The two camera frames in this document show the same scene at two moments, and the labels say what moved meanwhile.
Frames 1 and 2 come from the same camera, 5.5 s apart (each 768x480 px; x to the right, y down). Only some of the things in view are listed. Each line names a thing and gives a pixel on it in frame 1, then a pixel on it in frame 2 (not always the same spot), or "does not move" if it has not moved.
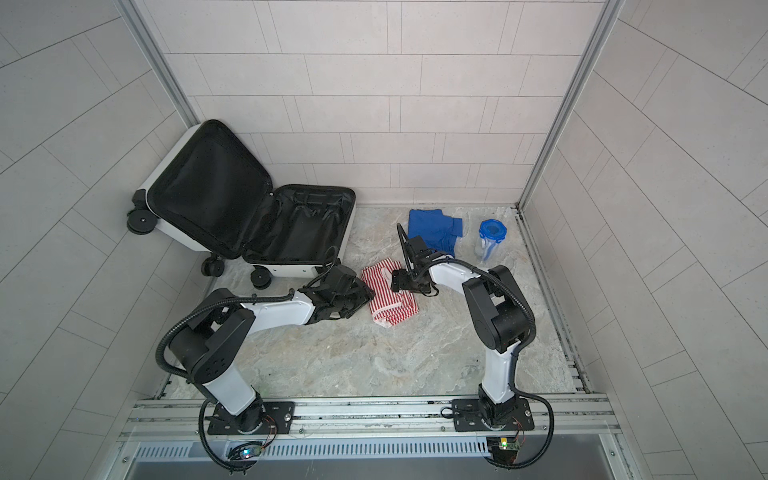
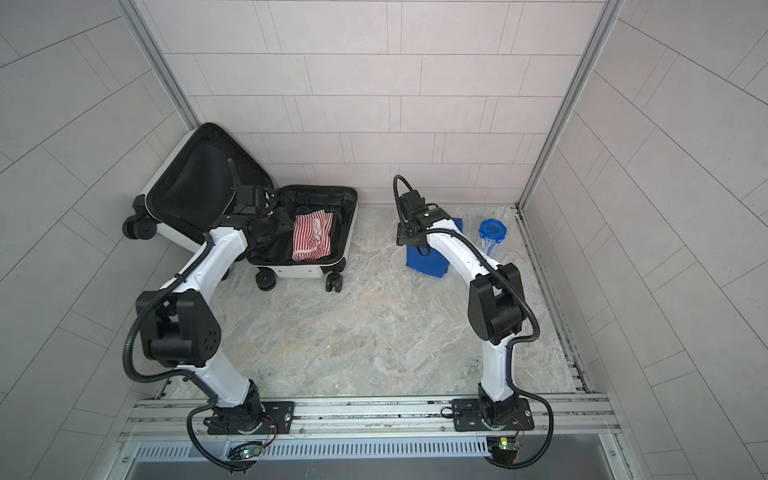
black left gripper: x=364 y=295 -> x=285 y=222
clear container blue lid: x=490 y=232 does not move
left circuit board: x=245 y=451 does not move
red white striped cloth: x=388 y=307 -> x=311 y=235
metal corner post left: x=141 y=31 does not move
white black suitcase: x=209 y=191 does not move
